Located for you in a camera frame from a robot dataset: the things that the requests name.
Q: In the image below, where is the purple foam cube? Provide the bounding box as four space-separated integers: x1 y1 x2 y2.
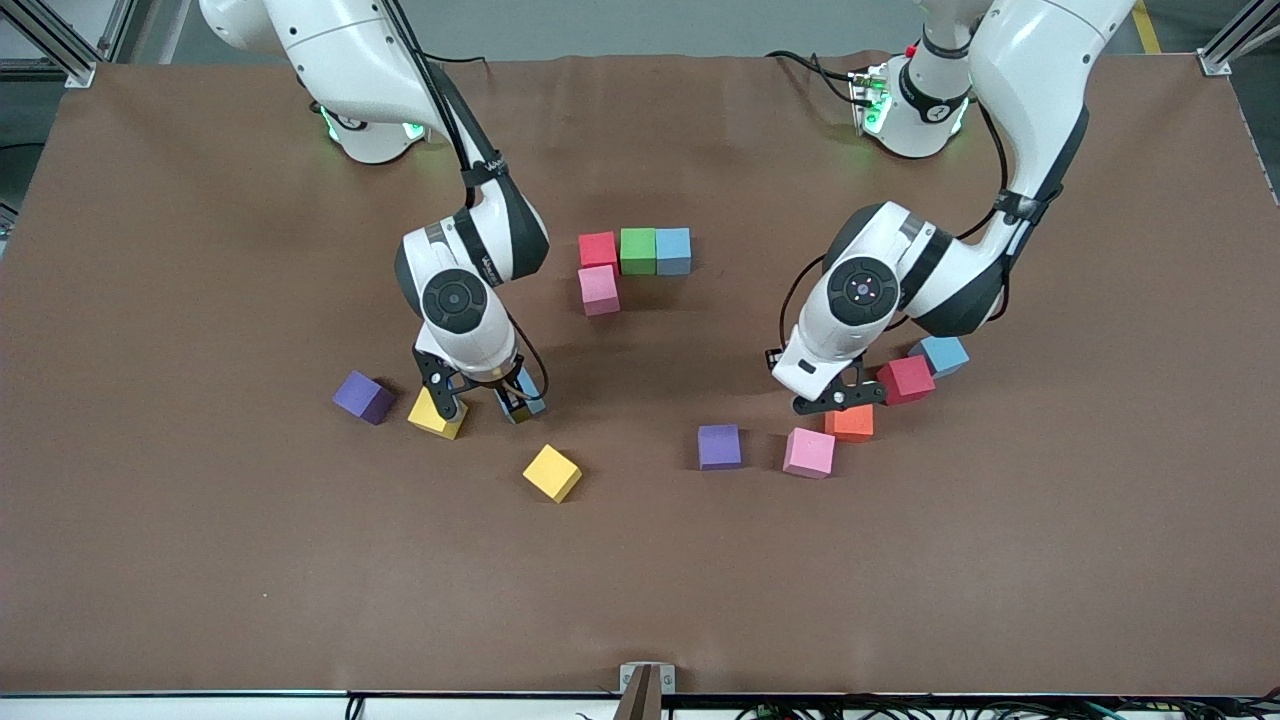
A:
331 370 396 426
697 424 743 471

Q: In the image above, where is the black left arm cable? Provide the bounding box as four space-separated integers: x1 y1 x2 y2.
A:
778 100 1009 351

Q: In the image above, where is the green foam cube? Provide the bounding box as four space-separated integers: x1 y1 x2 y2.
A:
620 227 659 276

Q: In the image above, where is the yellow foam cube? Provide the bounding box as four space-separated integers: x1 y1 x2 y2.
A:
522 444 583 504
407 385 469 441

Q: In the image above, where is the pink foam cube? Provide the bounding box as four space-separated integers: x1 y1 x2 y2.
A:
577 264 622 317
782 427 837 480

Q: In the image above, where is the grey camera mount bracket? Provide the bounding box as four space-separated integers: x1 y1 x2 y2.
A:
612 662 678 720

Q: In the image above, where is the orange foam cube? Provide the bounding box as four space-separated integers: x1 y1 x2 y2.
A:
824 403 875 443

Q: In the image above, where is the aluminium frame extrusion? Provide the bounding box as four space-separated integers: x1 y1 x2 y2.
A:
1197 0 1280 78
97 0 161 63
0 0 98 89

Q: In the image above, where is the brown table cover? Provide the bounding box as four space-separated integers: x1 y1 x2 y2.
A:
0 50 1280 696

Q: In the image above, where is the black base cable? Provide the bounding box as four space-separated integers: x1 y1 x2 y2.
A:
765 50 863 106

